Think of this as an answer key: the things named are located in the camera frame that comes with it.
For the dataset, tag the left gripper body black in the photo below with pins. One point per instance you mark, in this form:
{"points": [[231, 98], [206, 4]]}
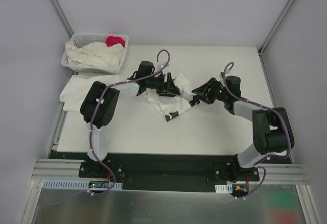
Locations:
{"points": [[165, 83]]}

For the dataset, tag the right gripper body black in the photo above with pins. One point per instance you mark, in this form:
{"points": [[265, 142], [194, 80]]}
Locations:
{"points": [[211, 91]]}

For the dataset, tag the white t shirt stack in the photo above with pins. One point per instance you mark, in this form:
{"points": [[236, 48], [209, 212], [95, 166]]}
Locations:
{"points": [[75, 91]]}

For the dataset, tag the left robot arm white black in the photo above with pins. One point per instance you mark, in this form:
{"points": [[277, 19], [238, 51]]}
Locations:
{"points": [[100, 102]]}

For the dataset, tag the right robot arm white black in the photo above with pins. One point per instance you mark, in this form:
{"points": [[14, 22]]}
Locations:
{"points": [[271, 131]]}

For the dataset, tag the red garment in basket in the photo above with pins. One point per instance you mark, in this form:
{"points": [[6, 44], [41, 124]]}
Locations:
{"points": [[113, 40]]}

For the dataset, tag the cream clothes in basket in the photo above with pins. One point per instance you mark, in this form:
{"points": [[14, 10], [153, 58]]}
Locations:
{"points": [[96, 54]]}

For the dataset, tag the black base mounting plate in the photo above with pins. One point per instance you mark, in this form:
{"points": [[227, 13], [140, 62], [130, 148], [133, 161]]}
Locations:
{"points": [[160, 172]]}

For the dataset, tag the white plastic laundry basket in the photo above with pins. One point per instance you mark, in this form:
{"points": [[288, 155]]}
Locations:
{"points": [[82, 39]]}

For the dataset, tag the right aluminium frame post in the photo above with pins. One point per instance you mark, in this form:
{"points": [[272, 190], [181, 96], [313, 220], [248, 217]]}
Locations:
{"points": [[277, 24]]}

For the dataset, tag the aluminium frame post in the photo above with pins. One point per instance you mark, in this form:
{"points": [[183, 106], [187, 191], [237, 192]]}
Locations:
{"points": [[62, 17], [277, 24]]}

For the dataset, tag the right white cable duct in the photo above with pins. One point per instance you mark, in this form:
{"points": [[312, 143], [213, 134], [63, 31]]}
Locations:
{"points": [[224, 188]]}

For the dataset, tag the white cable duct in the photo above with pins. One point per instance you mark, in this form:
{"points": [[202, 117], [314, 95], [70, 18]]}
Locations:
{"points": [[81, 185], [224, 188]]}

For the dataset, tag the aluminium rail front right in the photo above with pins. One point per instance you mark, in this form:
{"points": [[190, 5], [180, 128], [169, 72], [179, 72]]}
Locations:
{"points": [[284, 174]]}

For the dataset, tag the aluminium rail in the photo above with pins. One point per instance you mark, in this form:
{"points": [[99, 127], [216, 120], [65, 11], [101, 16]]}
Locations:
{"points": [[56, 169], [284, 174]]}

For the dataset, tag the left aluminium frame post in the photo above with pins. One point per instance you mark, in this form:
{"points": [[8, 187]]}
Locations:
{"points": [[62, 17]]}

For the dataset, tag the aluminium rail front left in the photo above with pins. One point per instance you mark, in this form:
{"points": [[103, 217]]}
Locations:
{"points": [[56, 169]]}

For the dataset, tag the left white cable duct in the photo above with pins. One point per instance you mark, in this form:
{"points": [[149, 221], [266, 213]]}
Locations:
{"points": [[81, 185]]}

